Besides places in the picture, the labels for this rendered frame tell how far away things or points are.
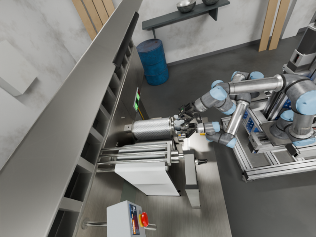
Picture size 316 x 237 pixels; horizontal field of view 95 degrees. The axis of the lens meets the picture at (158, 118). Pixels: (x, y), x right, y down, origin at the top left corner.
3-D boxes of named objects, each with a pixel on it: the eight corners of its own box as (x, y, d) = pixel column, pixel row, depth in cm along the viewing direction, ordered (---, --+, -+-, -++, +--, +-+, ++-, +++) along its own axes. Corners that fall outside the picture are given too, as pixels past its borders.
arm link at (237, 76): (248, 83, 151) (234, 103, 115) (232, 80, 159) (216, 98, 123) (251, 71, 144) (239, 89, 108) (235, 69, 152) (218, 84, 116)
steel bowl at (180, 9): (193, 5, 266) (193, -4, 256) (199, 11, 244) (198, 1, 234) (175, 11, 271) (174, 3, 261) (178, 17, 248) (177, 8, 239)
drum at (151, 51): (168, 69, 360) (161, 35, 298) (170, 82, 326) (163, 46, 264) (146, 75, 368) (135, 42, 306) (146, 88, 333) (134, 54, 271)
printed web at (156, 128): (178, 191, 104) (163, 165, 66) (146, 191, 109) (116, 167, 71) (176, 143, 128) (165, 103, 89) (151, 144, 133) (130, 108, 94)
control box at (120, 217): (153, 236, 35) (138, 236, 27) (127, 245, 35) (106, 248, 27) (146, 204, 39) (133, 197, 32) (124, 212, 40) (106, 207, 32)
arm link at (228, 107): (233, 96, 84) (221, 87, 79) (239, 111, 77) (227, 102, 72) (221, 104, 89) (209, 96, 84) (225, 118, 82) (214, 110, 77)
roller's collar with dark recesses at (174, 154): (179, 164, 75) (178, 159, 70) (168, 165, 76) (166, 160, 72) (179, 153, 79) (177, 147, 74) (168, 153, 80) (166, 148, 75)
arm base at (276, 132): (284, 122, 125) (289, 115, 118) (296, 137, 116) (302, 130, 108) (265, 126, 127) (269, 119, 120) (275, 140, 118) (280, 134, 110)
